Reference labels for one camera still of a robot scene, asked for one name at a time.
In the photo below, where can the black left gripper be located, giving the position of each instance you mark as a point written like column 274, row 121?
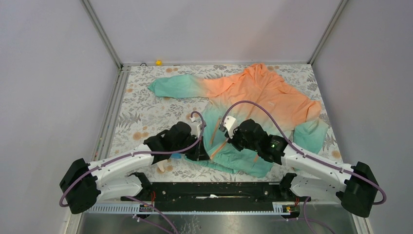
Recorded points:
column 199, row 153

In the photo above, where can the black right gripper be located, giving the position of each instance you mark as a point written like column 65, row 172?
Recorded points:
column 233, row 140

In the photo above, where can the mint and orange zip jacket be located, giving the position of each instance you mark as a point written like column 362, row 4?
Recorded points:
column 258, row 94

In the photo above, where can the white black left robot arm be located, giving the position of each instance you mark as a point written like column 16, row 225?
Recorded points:
column 86, row 183

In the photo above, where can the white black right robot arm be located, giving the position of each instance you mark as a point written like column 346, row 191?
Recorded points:
column 354, row 187

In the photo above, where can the floral patterned table mat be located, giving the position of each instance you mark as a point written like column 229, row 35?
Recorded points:
column 143, row 114

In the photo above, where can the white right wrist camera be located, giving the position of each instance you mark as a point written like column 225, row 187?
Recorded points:
column 228, row 126

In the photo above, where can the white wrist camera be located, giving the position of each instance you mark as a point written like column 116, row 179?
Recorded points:
column 196, row 126
column 228, row 126

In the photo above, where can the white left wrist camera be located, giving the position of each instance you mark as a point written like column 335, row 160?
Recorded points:
column 196, row 126

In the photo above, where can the aluminium frame post left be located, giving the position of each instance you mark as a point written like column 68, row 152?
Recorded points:
column 89, row 9

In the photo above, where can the aluminium frame post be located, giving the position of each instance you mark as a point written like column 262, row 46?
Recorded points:
column 89, row 9
column 340, row 8

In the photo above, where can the aluminium frame post right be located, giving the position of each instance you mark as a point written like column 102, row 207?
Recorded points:
column 340, row 8

